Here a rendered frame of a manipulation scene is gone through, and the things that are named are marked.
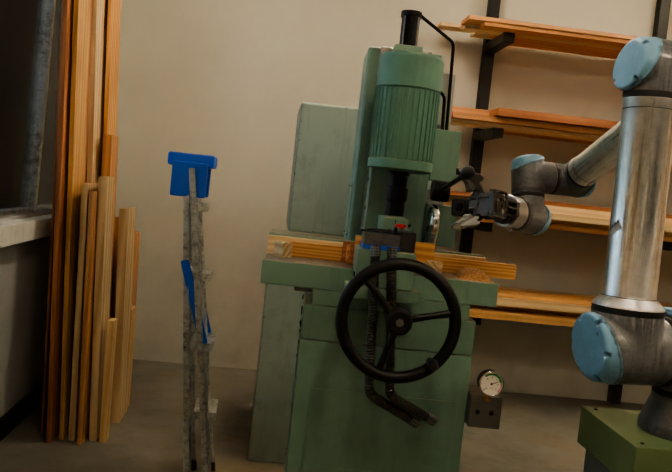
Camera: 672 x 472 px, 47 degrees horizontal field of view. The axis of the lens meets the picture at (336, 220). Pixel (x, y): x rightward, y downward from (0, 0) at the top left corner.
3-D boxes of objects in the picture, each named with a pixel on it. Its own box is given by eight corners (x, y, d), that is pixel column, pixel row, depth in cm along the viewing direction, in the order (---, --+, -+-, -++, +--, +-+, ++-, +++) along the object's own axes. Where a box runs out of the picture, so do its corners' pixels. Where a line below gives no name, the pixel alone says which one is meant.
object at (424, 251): (352, 265, 203) (355, 235, 203) (352, 264, 205) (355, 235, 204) (432, 273, 204) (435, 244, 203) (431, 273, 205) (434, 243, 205)
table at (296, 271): (255, 288, 184) (258, 262, 184) (263, 273, 215) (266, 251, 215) (506, 314, 186) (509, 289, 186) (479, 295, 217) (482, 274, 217)
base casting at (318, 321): (298, 338, 195) (302, 302, 194) (301, 303, 252) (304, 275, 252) (474, 356, 196) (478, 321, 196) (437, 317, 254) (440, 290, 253)
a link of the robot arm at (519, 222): (501, 197, 214) (499, 232, 213) (491, 194, 211) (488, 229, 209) (529, 196, 207) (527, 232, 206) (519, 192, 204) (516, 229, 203)
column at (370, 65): (340, 289, 229) (367, 45, 226) (338, 279, 251) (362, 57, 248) (415, 297, 230) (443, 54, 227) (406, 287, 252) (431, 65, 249)
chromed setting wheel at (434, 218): (427, 247, 218) (432, 203, 218) (421, 244, 230) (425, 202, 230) (437, 248, 218) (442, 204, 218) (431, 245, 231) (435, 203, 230)
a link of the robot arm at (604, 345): (674, 394, 163) (715, 37, 160) (601, 392, 158) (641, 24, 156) (630, 376, 177) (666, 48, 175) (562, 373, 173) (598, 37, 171)
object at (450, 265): (287, 256, 209) (289, 241, 209) (288, 255, 211) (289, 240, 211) (514, 280, 211) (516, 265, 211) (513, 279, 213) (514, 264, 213)
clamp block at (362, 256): (352, 285, 185) (356, 248, 185) (350, 278, 198) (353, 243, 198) (414, 292, 185) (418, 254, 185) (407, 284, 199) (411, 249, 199)
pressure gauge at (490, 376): (476, 402, 190) (480, 370, 190) (473, 398, 194) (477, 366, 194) (501, 405, 190) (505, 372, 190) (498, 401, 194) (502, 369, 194)
